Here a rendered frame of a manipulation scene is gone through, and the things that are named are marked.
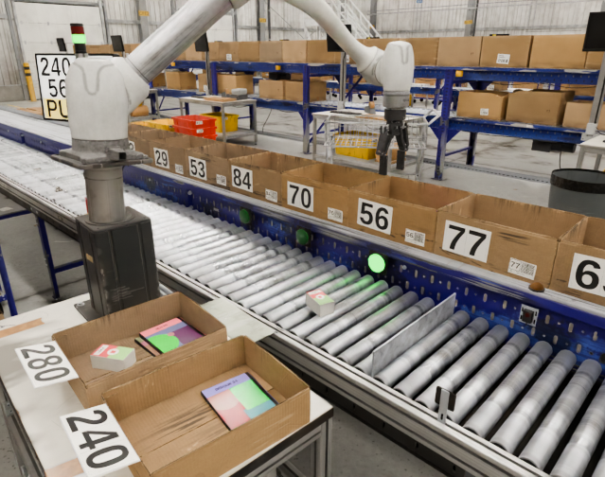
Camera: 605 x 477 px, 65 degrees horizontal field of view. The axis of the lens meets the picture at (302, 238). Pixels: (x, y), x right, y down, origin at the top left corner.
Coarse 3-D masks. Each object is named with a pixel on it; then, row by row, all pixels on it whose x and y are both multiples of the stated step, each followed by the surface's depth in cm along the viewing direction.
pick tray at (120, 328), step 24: (120, 312) 139; (144, 312) 144; (168, 312) 149; (192, 312) 146; (72, 336) 131; (96, 336) 135; (120, 336) 141; (216, 336) 129; (72, 360) 131; (144, 360) 131; (168, 360) 120; (72, 384) 119; (96, 384) 109; (120, 384) 113
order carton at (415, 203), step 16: (352, 192) 187; (368, 192) 198; (384, 192) 207; (400, 192) 205; (416, 192) 200; (432, 192) 195; (448, 192) 190; (464, 192) 185; (352, 208) 189; (400, 208) 173; (416, 208) 168; (432, 208) 164; (352, 224) 192; (400, 224) 175; (416, 224) 170; (432, 224) 166; (400, 240) 177; (432, 240) 168
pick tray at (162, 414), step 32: (224, 352) 124; (256, 352) 124; (128, 384) 109; (160, 384) 114; (192, 384) 121; (288, 384) 114; (128, 416) 111; (160, 416) 111; (192, 416) 111; (256, 416) 98; (288, 416) 105; (160, 448) 102; (192, 448) 102; (224, 448) 95; (256, 448) 101
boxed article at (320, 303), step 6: (306, 294) 160; (312, 294) 159; (318, 294) 159; (324, 294) 159; (306, 300) 161; (312, 300) 157; (318, 300) 155; (324, 300) 155; (330, 300) 155; (312, 306) 157; (318, 306) 153; (324, 306) 153; (330, 306) 155; (318, 312) 154; (324, 312) 154; (330, 312) 156
